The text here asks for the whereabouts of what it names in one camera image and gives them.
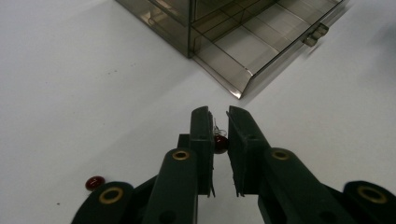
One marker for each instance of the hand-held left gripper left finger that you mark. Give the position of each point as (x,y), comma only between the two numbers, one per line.
(202,155)

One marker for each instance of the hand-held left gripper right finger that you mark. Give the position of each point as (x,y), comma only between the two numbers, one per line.
(249,161)

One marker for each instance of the small black object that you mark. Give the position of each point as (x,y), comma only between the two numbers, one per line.
(220,143)

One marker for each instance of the dark red bead earring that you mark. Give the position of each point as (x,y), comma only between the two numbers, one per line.
(95,183)

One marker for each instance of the smoky clear drawer box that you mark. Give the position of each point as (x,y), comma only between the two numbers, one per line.
(162,21)

